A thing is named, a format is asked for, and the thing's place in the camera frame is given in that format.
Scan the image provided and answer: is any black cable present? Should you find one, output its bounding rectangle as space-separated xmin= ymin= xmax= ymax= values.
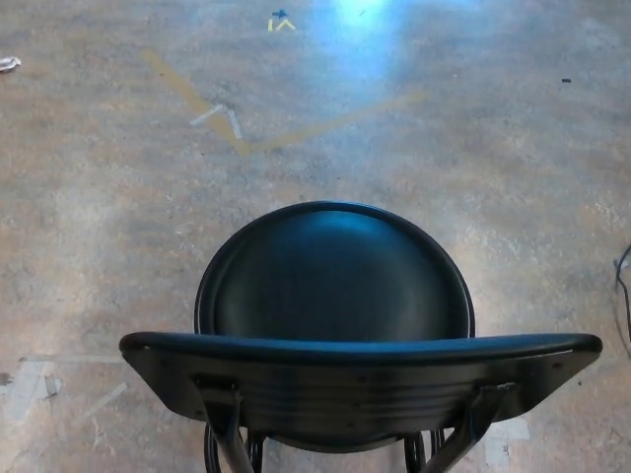
xmin=612 ymin=240 xmax=631 ymax=357

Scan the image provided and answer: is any white tape cross mark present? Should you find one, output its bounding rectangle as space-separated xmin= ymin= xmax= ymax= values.
xmin=484 ymin=417 xmax=531 ymax=470

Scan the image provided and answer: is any black swivel chair with backrest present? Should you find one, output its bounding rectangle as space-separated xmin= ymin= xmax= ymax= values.
xmin=118 ymin=200 xmax=603 ymax=473

